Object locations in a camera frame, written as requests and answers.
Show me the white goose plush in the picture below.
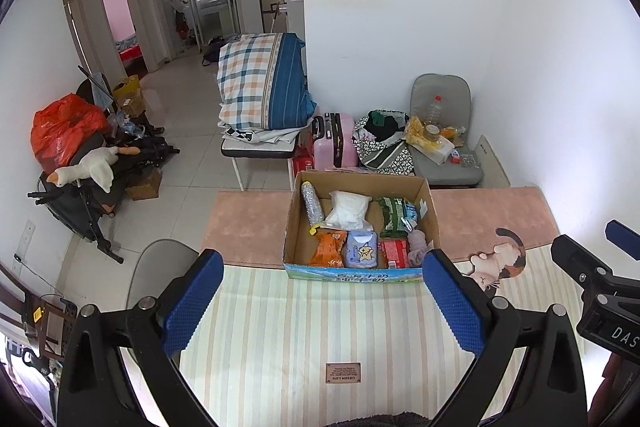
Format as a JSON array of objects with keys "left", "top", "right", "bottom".
[{"left": 54, "top": 146, "right": 141, "bottom": 194}]

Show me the yellow plastic bag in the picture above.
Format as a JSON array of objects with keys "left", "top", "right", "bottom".
[{"left": 404, "top": 116, "right": 426, "bottom": 145}]

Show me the black and white patterned bag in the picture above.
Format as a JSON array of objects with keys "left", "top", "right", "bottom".
[{"left": 352, "top": 109, "right": 416, "bottom": 178}]

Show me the small cardboard box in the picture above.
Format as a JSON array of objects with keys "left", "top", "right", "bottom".
[{"left": 124, "top": 167, "right": 163, "bottom": 201}]

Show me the blue snack packet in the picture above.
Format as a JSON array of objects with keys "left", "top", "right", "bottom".
[{"left": 400, "top": 201, "right": 421, "bottom": 233}]

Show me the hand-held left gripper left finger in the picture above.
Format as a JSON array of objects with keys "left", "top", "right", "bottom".
[{"left": 57, "top": 248, "right": 225, "bottom": 427}]

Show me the blue cartoon tissue pack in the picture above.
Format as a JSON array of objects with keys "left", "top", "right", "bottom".
[{"left": 344, "top": 229, "right": 379, "bottom": 269}]

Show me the black floor bag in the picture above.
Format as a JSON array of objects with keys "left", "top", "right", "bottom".
[{"left": 201, "top": 36, "right": 228, "bottom": 66}]

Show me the folded white cloth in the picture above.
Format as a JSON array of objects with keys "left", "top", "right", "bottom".
[{"left": 220, "top": 124, "right": 301, "bottom": 145}]

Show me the white board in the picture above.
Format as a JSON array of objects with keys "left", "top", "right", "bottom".
[{"left": 475, "top": 135, "right": 512, "bottom": 188}]

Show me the green snack packet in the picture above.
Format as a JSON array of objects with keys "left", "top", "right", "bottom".
[{"left": 376, "top": 197, "right": 418, "bottom": 239}]

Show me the person's dark fleece clothing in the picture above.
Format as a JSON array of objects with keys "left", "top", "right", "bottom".
[{"left": 345, "top": 412, "right": 431, "bottom": 427}]

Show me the pink suitcase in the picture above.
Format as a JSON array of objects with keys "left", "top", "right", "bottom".
[{"left": 311, "top": 112, "right": 358, "bottom": 170}]

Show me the black stroller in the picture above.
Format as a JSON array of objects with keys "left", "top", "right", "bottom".
[{"left": 27, "top": 67, "right": 181, "bottom": 264}]

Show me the grey padded chair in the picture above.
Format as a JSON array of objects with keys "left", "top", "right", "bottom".
[{"left": 409, "top": 73, "right": 484, "bottom": 186}]

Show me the white wall socket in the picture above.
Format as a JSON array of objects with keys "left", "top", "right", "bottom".
[{"left": 12, "top": 219, "right": 36, "bottom": 275}]

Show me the white wrapped package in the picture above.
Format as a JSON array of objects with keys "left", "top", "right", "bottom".
[{"left": 412, "top": 138, "right": 455, "bottom": 165}]

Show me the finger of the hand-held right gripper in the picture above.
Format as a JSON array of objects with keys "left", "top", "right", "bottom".
[
  {"left": 605, "top": 219, "right": 640, "bottom": 261},
  {"left": 550, "top": 234, "right": 640, "bottom": 304}
]

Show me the person's right forearm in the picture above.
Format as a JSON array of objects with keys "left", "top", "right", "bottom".
[{"left": 590, "top": 352, "right": 640, "bottom": 427}]

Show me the red plastic bag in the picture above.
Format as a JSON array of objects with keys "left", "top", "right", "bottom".
[{"left": 30, "top": 93, "right": 111, "bottom": 172}]

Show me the cat-shaped mat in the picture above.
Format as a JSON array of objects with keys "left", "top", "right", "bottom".
[{"left": 468, "top": 228, "right": 528, "bottom": 300}]

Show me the white plastic bag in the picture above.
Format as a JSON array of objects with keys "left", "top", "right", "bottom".
[{"left": 324, "top": 190, "right": 375, "bottom": 233}]

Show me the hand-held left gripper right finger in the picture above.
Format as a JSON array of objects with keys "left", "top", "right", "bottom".
[{"left": 422, "top": 248, "right": 588, "bottom": 427}]

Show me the orange snack packet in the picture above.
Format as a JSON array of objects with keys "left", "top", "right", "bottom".
[{"left": 307, "top": 229, "right": 348, "bottom": 269}]

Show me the brown mat label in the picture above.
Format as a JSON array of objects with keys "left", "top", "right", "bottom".
[{"left": 325, "top": 363, "right": 362, "bottom": 384}]

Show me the white-legged bench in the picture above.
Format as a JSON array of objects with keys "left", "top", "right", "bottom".
[{"left": 221, "top": 134, "right": 301, "bottom": 192}]

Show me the yellow paper bag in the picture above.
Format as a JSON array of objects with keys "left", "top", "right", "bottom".
[{"left": 112, "top": 75, "right": 143, "bottom": 115}]

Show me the red snack packet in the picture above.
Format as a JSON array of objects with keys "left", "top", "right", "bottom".
[{"left": 378, "top": 238, "right": 413, "bottom": 270}]

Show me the clear bottle with red cap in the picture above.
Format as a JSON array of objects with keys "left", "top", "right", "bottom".
[{"left": 425, "top": 95, "right": 445, "bottom": 128}]

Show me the clear plastic bottle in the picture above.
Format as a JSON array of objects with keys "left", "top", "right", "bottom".
[{"left": 300, "top": 181, "right": 323, "bottom": 235}]

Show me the folded plaid quilt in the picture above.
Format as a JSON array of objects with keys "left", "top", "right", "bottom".
[{"left": 216, "top": 33, "right": 317, "bottom": 131}]

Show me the red carton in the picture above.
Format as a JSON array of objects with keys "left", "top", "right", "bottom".
[{"left": 292, "top": 144, "right": 316, "bottom": 178}]

